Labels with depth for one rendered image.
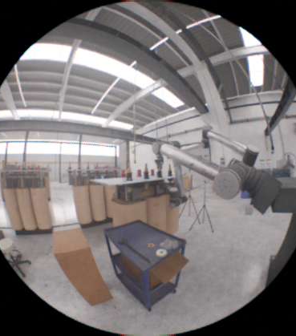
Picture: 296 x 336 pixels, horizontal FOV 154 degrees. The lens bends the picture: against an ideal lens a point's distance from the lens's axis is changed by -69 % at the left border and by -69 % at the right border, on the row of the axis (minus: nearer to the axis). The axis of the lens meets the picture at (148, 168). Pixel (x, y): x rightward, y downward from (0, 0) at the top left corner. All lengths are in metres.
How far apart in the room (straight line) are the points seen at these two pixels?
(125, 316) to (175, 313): 0.50
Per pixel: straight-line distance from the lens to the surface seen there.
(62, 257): 0.96
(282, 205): 1.11
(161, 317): 1.52
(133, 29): 8.96
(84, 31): 3.62
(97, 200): 2.88
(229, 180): 0.74
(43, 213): 2.90
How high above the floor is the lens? 1.47
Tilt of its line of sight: 1 degrees up
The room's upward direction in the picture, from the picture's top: 2 degrees counter-clockwise
